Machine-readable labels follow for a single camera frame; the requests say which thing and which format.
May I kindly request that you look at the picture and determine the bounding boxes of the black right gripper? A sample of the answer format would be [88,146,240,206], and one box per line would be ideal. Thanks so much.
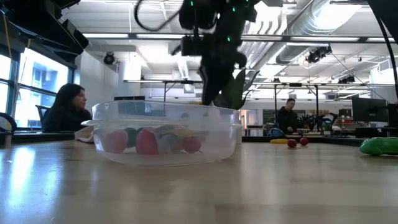
[198,30,248,106]

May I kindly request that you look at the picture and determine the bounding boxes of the tan toy potato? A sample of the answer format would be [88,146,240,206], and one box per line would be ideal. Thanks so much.
[155,124,203,139]

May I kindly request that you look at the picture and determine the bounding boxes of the red toy strawberry with leaves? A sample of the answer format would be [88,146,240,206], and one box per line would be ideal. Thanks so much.
[136,128,184,156]

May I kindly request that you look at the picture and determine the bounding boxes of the clear plastic tupperware container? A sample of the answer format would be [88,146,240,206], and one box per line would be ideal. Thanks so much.
[81,99,244,169]

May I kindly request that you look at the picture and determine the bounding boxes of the green toy pea pod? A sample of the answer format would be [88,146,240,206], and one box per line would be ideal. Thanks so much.
[359,137,398,157]

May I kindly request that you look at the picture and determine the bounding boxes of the long ceiling light strip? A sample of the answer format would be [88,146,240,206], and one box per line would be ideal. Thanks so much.
[82,30,398,44]

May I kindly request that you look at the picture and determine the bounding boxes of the person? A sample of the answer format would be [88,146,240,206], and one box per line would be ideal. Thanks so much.
[276,98,301,135]
[42,83,93,134]

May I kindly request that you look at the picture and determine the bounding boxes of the black monitor on stand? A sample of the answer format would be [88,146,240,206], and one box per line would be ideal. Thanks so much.
[113,95,146,101]

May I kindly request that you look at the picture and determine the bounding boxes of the folded beige cloth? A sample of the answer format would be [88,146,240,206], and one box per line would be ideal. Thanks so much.
[74,126,96,144]

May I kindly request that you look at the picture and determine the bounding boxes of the large black monitor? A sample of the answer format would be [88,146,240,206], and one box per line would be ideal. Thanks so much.
[351,98,389,123]

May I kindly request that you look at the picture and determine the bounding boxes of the large window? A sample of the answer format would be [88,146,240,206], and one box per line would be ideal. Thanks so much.
[0,46,74,130]

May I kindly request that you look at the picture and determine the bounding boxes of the black office chair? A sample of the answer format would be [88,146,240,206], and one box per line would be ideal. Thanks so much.
[35,105,50,125]

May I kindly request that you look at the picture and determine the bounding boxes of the dark monitor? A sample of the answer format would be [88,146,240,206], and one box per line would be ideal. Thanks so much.
[387,103,398,128]

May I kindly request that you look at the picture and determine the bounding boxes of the black curved chair back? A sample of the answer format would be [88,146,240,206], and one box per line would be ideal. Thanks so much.
[0,111,18,133]

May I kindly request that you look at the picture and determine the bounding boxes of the black metal workstation frame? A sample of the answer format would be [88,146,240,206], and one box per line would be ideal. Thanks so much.
[163,80,206,101]
[272,82,320,134]

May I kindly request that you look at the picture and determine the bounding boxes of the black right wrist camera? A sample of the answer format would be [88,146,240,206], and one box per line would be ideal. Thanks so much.
[181,34,205,57]

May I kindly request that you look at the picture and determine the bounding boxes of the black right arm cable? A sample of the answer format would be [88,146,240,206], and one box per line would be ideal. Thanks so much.
[134,0,183,32]

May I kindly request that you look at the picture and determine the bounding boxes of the black overhead camera rig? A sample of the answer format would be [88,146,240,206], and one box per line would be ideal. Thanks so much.
[305,45,333,65]

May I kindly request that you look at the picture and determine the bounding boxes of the silver ceiling air duct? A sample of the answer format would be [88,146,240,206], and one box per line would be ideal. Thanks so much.
[275,0,341,65]

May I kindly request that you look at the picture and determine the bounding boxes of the thin black cable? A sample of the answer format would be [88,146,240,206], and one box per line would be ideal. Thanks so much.
[372,15,398,100]

